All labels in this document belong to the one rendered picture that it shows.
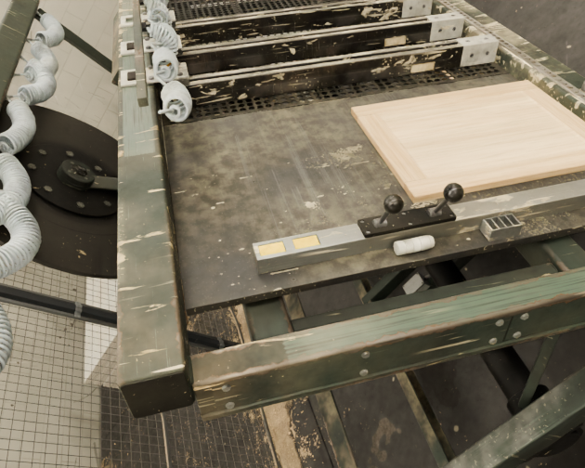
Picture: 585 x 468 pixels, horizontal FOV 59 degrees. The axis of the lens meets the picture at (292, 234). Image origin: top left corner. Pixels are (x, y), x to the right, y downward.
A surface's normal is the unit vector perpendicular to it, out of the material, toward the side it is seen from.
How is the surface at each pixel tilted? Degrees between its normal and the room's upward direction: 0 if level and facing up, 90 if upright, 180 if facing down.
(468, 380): 0
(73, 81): 90
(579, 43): 0
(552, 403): 0
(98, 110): 90
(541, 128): 51
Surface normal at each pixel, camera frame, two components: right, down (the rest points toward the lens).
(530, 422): -0.77, -0.33
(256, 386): 0.25, 0.64
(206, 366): -0.04, -0.74
